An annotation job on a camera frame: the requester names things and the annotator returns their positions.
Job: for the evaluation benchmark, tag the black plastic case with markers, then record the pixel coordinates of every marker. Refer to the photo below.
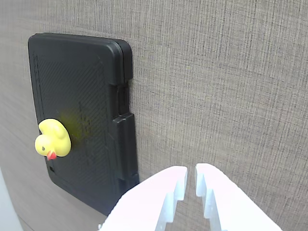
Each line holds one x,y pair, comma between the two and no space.
79,84

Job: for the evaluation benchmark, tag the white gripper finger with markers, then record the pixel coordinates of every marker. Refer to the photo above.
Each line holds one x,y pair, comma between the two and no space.
144,202
235,207

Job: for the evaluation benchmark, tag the yellow rubber duck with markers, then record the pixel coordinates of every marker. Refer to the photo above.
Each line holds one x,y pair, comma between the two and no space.
56,139

